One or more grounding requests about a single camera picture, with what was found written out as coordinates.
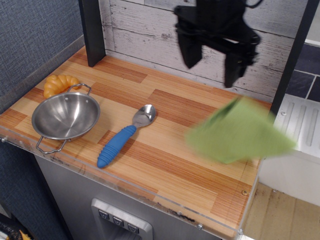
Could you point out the silver dispenser button panel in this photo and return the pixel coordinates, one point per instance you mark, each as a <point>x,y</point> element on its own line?
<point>116,224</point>

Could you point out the grey toy fridge cabinet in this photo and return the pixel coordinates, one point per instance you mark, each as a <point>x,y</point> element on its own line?
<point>74,192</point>

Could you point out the blue handled metal spoon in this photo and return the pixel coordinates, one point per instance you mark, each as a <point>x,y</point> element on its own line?
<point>142,118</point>

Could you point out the stainless steel bowl with handles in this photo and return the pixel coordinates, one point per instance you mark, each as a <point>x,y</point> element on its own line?
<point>66,116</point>

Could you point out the yellow toy on floor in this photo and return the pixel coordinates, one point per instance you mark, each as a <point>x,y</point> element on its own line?
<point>25,236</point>

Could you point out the green cloth napkin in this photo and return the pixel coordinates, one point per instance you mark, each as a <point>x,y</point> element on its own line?
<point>241,130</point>

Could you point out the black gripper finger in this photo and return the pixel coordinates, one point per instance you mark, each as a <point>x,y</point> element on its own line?
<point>235,67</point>
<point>191,49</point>

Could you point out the dark right frame post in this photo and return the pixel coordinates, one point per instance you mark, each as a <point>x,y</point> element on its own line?
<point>301,35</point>

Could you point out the dark frame post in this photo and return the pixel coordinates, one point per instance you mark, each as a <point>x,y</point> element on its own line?
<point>301,35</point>
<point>92,31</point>

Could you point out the clear acrylic table edge guard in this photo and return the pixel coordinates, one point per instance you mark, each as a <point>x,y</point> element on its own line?
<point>160,171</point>

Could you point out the dark left frame post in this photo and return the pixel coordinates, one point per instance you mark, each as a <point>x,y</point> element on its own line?
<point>92,31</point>

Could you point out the orange plastic croissant toy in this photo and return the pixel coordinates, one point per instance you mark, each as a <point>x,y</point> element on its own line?
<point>56,84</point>

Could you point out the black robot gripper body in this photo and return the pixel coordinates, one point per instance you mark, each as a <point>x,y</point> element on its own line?
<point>220,25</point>

